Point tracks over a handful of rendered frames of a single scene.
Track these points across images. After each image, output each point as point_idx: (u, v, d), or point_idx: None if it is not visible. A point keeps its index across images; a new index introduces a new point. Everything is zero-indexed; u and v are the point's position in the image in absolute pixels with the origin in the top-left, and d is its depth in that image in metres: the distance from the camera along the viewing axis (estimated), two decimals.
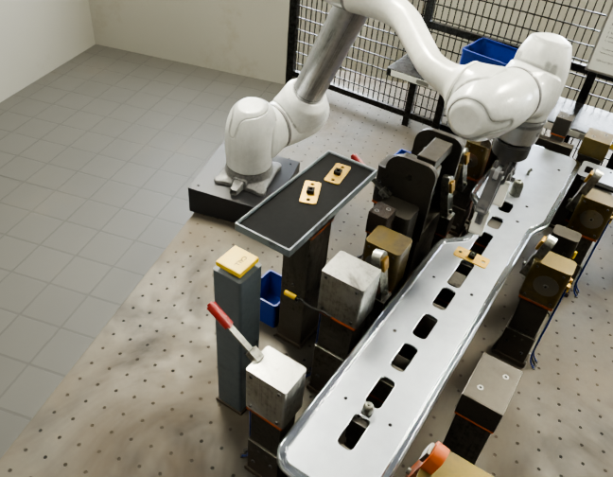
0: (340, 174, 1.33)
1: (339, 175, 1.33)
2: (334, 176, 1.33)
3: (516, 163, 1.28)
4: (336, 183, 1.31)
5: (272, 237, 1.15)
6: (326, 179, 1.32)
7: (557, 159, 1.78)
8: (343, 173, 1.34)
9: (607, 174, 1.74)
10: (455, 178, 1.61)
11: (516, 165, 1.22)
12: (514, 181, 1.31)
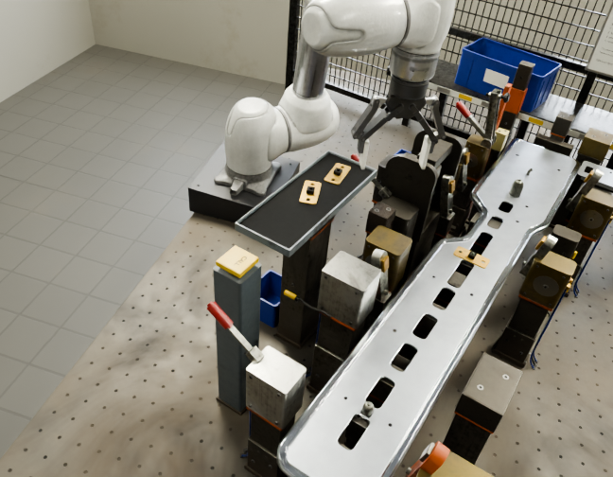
0: (340, 174, 1.33)
1: (339, 175, 1.33)
2: (334, 176, 1.33)
3: (437, 120, 1.18)
4: (336, 183, 1.31)
5: (272, 237, 1.15)
6: (326, 179, 1.32)
7: (557, 159, 1.78)
8: (343, 173, 1.34)
9: (607, 174, 1.74)
10: (455, 178, 1.61)
11: (413, 110, 1.15)
12: (436, 143, 1.21)
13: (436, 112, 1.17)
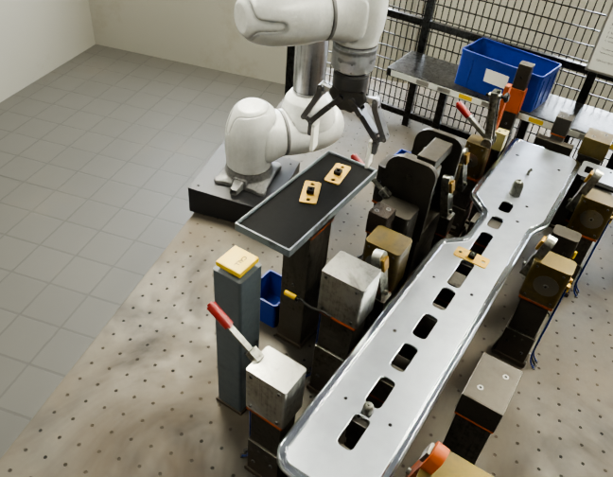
0: (340, 174, 1.33)
1: (339, 175, 1.33)
2: (334, 176, 1.33)
3: (376, 121, 1.20)
4: (336, 183, 1.31)
5: (272, 237, 1.15)
6: (326, 179, 1.32)
7: (557, 159, 1.78)
8: (343, 173, 1.34)
9: (607, 174, 1.74)
10: (455, 178, 1.61)
11: (351, 103, 1.19)
12: (375, 144, 1.23)
13: (375, 112, 1.19)
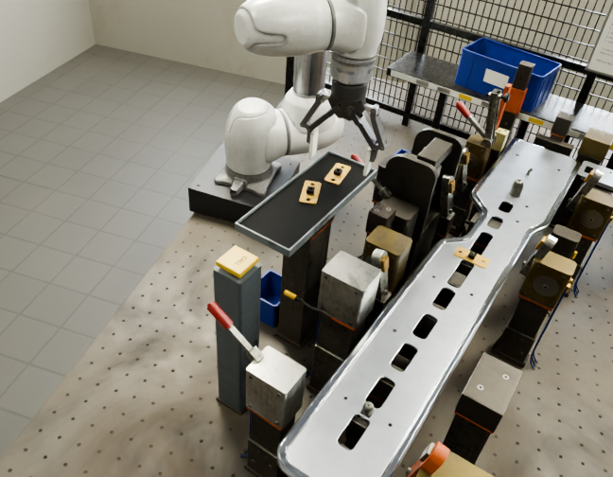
0: (340, 174, 1.33)
1: (339, 175, 1.33)
2: (334, 176, 1.33)
3: (375, 129, 1.22)
4: (336, 183, 1.31)
5: (272, 237, 1.15)
6: (326, 179, 1.32)
7: (557, 159, 1.78)
8: (343, 173, 1.34)
9: (607, 174, 1.74)
10: (455, 178, 1.61)
11: (350, 112, 1.21)
12: (373, 151, 1.24)
13: (373, 120, 1.21)
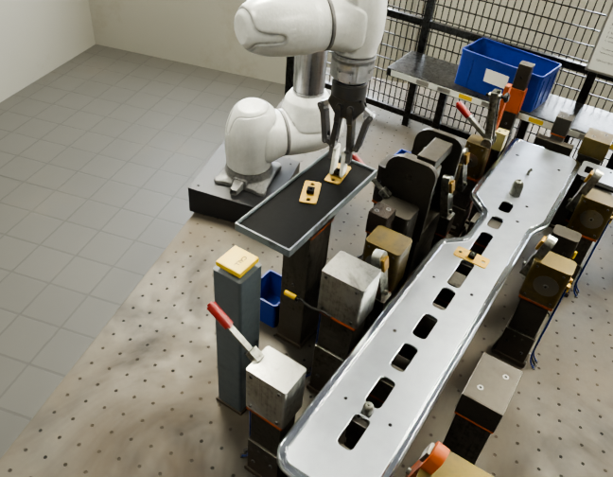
0: (340, 174, 1.33)
1: (339, 175, 1.33)
2: (334, 176, 1.33)
3: (360, 132, 1.24)
4: (336, 183, 1.31)
5: (272, 237, 1.15)
6: (326, 179, 1.32)
7: (557, 159, 1.78)
8: (343, 173, 1.34)
9: (607, 174, 1.74)
10: (455, 178, 1.61)
11: (349, 112, 1.21)
12: (346, 153, 1.27)
13: (364, 125, 1.22)
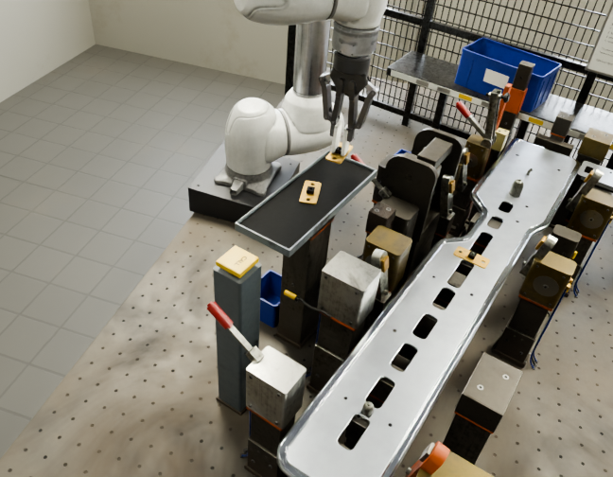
0: (341, 153, 1.29)
1: (341, 154, 1.29)
2: (336, 155, 1.29)
3: (363, 108, 1.20)
4: (338, 161, 1.27)
5: (272, 237, 1.15)
6: (327, 157, 1.28)
7: (557, 159, 1.78)
8: (345, 152, 1.30)
9: (607, 174, 1.74)
10: (455, 178, 1.61)
11: (351, 86, 1.17)
12: (348, 131, 1.23)
13: (367, 100, 1.18)
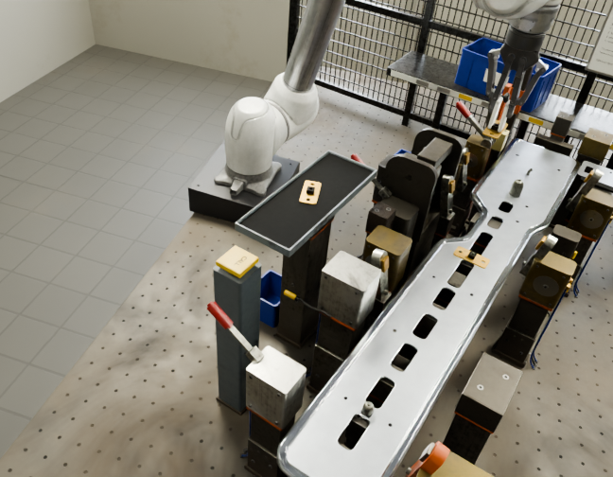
0: (498, 129, 1.33)
1: (497, 130, 1.33)
2: (492, 131, 1.33)
3: (530, 85, 1.23)
4: (495, 136, 1.31)
5: (272, 237, 1.15)
6: (484, 132, 1.32)
7: (557, 159, 1.78)
8: (501, 129, 1.34)
9: (607, 174, 1.74)
10: (455, 178, 1.61)
11: (521, 62, 1.21)
12: (510, 107, 1.27)
13: (535, 78, 1.22)
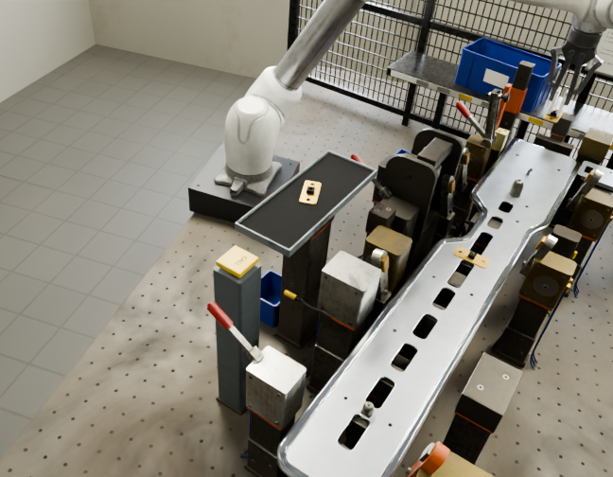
0: (556, 114, 1.56)
1: (555, 115, 1.56)
2: (551, 116, 1.56)
3: (586, 77, 1.46)
4: (554, 121, 1.54)
5: (272, 237, 1.15)
6: (545, 117, 1.55)
7: (557, 159, 1.78)
8: (559, 114, 1.57)
9: (607, 174, 1.74)
10: (455, 178, 1.61)
11: (580, 58, 1.44)
12: (569, 96, 1.50)
13: (592, 70, 1.45)
